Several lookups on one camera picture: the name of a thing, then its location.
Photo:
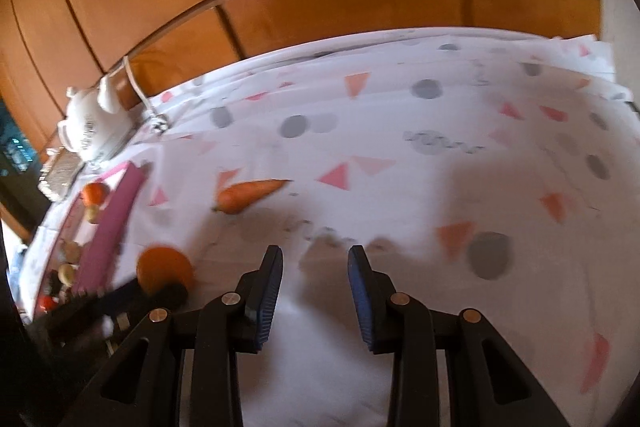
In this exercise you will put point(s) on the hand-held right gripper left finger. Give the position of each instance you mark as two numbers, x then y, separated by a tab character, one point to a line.
267	292

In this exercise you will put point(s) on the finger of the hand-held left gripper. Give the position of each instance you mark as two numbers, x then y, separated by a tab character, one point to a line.
160	299

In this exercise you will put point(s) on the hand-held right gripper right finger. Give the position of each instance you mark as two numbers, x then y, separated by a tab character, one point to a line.
357	292

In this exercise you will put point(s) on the orange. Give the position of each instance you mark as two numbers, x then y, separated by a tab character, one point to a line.
95	193
165	264

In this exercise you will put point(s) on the red tomato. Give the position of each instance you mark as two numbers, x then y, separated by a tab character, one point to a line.
47	303

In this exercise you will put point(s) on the pink shallow tray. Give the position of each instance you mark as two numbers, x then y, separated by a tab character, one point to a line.
112	227

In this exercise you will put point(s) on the carrot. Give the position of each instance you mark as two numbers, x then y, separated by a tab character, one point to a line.
245	197

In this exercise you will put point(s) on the gold ornate tissue box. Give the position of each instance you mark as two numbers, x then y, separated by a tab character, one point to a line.
60	174

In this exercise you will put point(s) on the white patterned tablecloth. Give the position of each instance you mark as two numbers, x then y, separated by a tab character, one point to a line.
400	132

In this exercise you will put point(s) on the dark glass window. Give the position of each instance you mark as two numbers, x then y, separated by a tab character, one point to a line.
15	152

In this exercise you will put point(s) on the white ceramic electric kettle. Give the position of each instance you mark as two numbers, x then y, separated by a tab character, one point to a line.
92	122

